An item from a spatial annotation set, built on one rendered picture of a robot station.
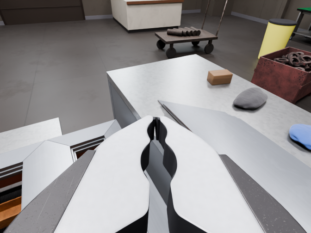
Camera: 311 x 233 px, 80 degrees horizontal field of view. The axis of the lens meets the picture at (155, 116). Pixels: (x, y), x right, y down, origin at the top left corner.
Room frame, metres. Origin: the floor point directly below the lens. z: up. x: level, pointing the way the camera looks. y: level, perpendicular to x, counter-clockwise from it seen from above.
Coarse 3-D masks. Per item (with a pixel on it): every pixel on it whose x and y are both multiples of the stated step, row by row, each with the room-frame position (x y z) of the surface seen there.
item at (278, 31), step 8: (272, 24) 3.86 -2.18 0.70; (280, 24) 3.74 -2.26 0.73; (288, 24) 3.70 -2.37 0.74; (296, 24) 3.76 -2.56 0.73; (272, 32) 3.82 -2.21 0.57; (280, 32) 3.73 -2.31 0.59; (288, 32) 3.71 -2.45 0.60; (264, 40) 3.94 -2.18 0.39; (272, 40) 3.78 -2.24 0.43; (280, 40) 3.72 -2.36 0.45; (264, 48) 3.87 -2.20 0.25; (272, 48) 3.75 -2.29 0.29; (280, 48) 3.73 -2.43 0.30
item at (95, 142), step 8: (104, 136) 0.64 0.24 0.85; (80, 144) 0.59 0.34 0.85; (88, 144) 0.60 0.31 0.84; (96, 144) 0.61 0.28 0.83; (72, 152) 0.55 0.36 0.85; (80, 152) 0.57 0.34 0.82; (8, 168) 0.45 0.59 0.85; (16, 168) 0.46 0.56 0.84; (0, 176) 0.43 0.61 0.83; (8, 176) 0.44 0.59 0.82
